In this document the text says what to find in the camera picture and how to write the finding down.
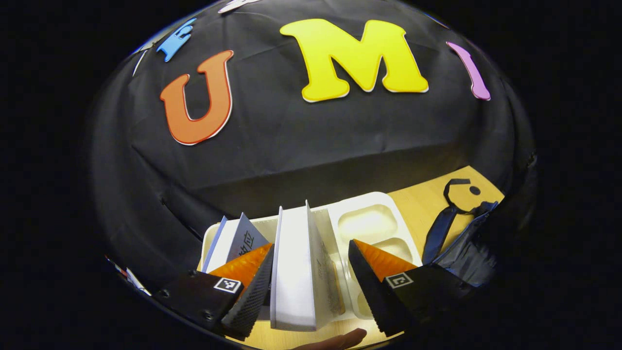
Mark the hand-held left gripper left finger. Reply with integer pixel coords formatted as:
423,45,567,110
155,243,275,341

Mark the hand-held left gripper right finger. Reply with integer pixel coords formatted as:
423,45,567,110
348,238,479,337

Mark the white book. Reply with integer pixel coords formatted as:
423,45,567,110
270,200,346,332

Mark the purple-grey book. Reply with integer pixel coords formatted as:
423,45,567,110
202,212,270,273

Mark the white plastic bookshelf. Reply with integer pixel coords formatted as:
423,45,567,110
197,192,423,324

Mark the blue schoolbag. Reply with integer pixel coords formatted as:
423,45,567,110
422,178,501,287

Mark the black backdrop cloth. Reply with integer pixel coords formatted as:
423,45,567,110
90,0,537,292

